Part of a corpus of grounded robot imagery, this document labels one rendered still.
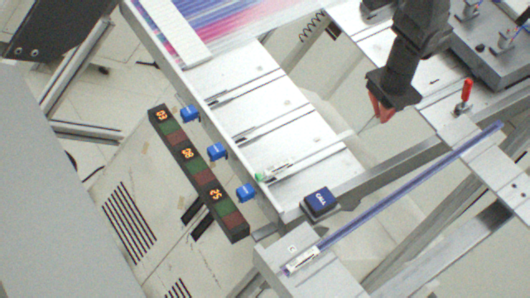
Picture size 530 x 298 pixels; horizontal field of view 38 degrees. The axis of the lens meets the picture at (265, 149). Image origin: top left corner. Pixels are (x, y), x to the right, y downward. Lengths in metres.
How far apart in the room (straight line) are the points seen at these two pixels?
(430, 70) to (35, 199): 0.87
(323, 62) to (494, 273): 1.28
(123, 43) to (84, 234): 1.87
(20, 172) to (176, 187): 0.80
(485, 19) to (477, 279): 1.79
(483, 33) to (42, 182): 0.94
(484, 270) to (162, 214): 1.67
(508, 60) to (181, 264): 0.93
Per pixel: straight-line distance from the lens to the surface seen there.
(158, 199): 2.06
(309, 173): 1.48
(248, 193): 1.44
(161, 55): 1.66
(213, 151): 1.49
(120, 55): 3.09
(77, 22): 0.94
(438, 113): 1.61
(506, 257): 3.31
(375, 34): 1.74
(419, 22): 1.34
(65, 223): 1.25
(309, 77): 3.83
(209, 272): 1.94
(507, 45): 1.67
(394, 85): 1.46
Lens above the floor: 1.31
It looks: 21 degrees down
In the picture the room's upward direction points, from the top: 40 degrees clockwise
